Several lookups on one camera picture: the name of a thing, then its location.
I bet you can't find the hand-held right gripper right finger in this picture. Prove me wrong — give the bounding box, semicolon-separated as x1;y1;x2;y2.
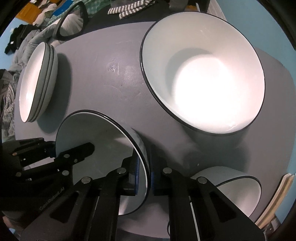
150;145;265;241

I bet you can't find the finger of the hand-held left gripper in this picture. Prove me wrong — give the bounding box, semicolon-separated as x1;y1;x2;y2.
11;138;56;166
16;142;95;181

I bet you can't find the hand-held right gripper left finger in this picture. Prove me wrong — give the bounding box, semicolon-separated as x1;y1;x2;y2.
21;156;139;241

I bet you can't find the white bowl with dark rim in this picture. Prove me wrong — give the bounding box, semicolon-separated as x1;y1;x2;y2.
140;12;266;151
55;111;152;216
191;166;262;217

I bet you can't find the striped cloth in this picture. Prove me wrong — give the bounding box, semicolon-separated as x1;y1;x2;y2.
0;70;18;137

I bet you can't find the grey quilted jacket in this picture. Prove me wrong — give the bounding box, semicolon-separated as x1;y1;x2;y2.
10;19;65;75

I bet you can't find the black clothes pile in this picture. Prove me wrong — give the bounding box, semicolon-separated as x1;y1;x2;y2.
5;24;38;55

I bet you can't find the wooden board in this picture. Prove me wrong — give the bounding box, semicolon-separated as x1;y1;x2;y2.
254;173;296;230

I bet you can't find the bed with grey sheet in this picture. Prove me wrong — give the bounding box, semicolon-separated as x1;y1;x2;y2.
46;7;84;47

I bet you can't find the beige clothes pile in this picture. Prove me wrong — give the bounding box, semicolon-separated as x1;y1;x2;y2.
32;5;58;26

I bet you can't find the black office chair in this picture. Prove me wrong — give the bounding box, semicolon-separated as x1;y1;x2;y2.
54;0;208;42

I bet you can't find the wooden wardrobe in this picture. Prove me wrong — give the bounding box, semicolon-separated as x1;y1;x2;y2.
15;0;44;24

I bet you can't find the blue cardboard box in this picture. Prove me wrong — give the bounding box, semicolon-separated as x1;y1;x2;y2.
52;0;77;16

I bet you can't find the green checked blanket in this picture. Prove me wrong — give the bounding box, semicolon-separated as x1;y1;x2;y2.
79;0;114;14

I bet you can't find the white radiator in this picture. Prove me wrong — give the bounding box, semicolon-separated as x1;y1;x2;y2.
207;0;226;21

